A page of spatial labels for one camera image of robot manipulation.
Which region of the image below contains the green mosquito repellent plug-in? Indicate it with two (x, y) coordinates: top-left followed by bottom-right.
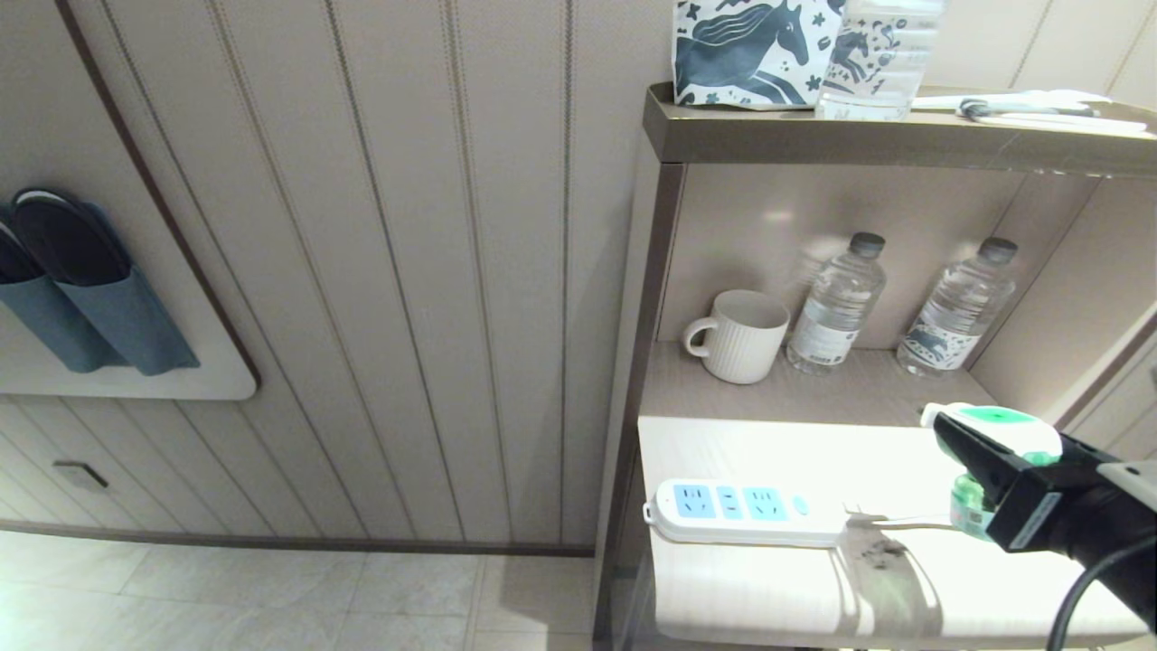
(920, 402), (1063, 542)

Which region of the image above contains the white power strip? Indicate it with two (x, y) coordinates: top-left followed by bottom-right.
(644, 477), (851, 550)

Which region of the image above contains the clear bottle horse print label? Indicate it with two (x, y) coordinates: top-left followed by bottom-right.
(896, 237), (1018, 378)

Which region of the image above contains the clear bottle plain white label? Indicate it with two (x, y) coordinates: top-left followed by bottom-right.
(785, 232), (886, 375)

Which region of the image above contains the white ribbed mug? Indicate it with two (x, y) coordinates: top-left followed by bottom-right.
(682, 290), (790, 385)

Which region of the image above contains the papers and pen on shelf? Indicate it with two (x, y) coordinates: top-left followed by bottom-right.
(910, 90), (1145, 137)

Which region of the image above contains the beige brown shelf unit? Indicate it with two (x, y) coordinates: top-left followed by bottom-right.
(592, 81), (1157, 651)

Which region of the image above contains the large clear horse print bottle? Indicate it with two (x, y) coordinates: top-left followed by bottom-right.
(814, 0), (944, 122)

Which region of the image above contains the horse print tissue box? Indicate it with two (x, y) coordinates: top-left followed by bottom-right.
(671, 0), (847, 111)

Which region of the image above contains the brown baseboard strip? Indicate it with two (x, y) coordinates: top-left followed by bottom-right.
(0, 520), (595, 557)

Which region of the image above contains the blue slipper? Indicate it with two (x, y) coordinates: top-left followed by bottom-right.
(0, 206), (123, 375)
(11, 188), (201, 377)

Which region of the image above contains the silver right camera bracket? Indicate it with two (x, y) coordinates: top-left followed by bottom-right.
(1096, 459), (1157, 509)

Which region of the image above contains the white power strip cord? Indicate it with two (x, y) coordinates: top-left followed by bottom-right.
(845, 514), (959, 533)

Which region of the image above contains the grey wall socket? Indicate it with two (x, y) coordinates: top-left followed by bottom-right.
(52, 461), (110, 494)

